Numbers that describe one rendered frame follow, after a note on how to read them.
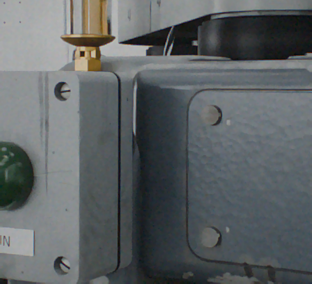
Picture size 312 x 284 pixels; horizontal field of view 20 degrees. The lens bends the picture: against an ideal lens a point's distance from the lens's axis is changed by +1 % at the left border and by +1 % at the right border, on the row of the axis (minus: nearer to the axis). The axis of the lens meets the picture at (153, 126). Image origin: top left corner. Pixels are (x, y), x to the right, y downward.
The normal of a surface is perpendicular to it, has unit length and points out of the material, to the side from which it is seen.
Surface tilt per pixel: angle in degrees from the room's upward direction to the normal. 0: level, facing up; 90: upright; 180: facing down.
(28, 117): 90
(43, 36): 90
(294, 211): 90
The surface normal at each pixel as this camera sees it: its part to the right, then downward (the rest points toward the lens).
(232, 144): -0.48, 0.04
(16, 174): 0.42, -0.04
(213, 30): -0.80, 0.03
